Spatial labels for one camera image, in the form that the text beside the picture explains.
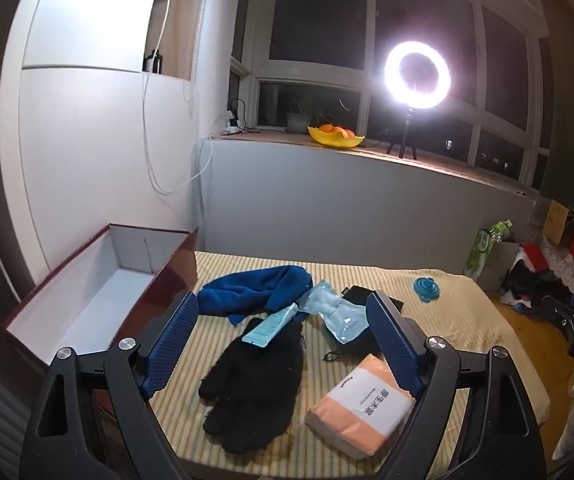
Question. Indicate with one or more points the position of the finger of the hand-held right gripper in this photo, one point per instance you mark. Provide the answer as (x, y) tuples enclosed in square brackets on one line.
[(559, 310)]

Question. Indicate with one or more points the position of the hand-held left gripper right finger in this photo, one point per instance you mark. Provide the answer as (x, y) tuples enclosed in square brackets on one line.
[(392, 345)]

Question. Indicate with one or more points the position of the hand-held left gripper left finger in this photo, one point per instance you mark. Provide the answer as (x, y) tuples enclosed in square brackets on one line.
[(172, 345)]

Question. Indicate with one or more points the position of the black fabric pouch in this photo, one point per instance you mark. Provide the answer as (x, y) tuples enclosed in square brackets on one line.
[(354, 296)]

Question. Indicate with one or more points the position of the orange tissue pack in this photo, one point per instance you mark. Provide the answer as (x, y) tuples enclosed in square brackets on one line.
[(357, 410)]

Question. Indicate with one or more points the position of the black knit glove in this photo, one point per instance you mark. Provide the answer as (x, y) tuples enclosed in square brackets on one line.
[(252, 385)]

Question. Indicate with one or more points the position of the blue fleece towel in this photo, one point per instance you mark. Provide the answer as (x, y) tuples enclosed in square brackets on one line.
[(247, 295)]

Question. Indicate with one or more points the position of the dark red cardboard box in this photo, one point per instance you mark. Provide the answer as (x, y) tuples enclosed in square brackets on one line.
[(92, 300)]

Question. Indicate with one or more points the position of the pile of clothes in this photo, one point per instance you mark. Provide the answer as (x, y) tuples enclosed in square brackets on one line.
[(529, 280)]

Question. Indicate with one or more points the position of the striped yellow tablecloth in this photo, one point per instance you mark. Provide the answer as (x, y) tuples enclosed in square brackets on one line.
[(442, 325)]

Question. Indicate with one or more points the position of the blue collapsible funnel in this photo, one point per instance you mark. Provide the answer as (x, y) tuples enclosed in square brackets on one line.
[(426, 290)]

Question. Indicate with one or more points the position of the clear cotton ball packet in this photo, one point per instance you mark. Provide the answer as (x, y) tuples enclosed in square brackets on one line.
[(327, 305)]

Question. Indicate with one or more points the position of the brown cardboard box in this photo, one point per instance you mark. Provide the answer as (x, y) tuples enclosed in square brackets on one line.
[(556, 222)]

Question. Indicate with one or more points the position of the light blue tube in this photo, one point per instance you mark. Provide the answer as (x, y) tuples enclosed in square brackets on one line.
[(269, 327)]

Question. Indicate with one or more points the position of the green shopping bag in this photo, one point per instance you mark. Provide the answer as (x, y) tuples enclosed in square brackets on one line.
[(477, 255)]

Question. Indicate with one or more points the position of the yellow fruit bowl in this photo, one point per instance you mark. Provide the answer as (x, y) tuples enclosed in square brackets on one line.
[(334, 141)]

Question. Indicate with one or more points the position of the black tripod stand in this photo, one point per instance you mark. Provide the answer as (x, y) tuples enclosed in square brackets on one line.
[(408, 130)]

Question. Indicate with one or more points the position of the white power strip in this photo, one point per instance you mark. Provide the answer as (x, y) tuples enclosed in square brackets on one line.
[(230, 131)]

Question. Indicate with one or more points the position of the orange fruit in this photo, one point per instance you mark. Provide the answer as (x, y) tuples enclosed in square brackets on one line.
[(328, 128)]

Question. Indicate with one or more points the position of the potted plant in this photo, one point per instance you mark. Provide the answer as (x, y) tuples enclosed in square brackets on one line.
[(296, 122)]

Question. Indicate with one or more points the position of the dark device on shelf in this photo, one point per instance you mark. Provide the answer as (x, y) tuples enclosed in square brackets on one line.
[(152, 62)]

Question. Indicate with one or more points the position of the white framed window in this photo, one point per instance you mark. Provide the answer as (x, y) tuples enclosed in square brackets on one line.
[(317, 10)]

